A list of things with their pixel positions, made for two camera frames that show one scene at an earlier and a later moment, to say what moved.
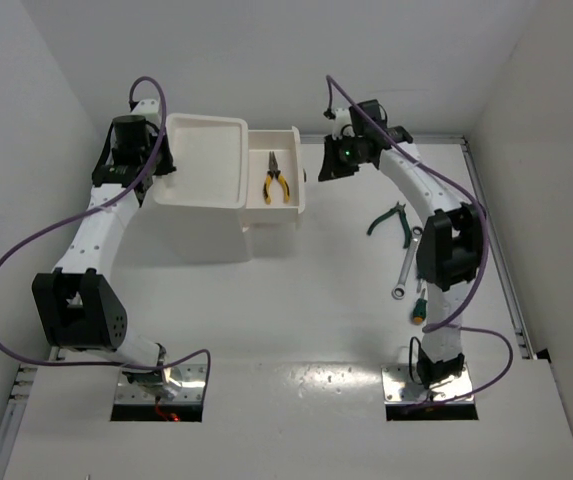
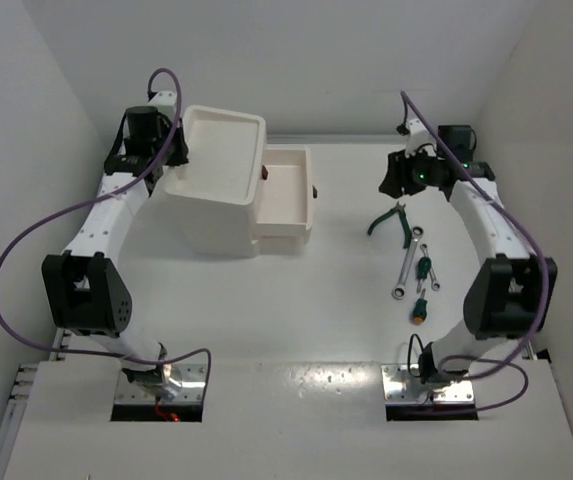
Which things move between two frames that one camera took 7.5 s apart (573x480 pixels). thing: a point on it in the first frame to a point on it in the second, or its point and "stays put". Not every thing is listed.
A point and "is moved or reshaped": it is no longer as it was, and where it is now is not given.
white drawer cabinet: [227, 177] is moved or reshaped
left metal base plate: [185, 383] stays put
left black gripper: [168, 164] to [182, 157]
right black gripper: [333, 168] to [397, 174]
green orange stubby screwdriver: [419, 310] stays put
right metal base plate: [399, 389] stays put
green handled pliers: [400, 209] stays put
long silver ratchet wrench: [398, 292] stays put
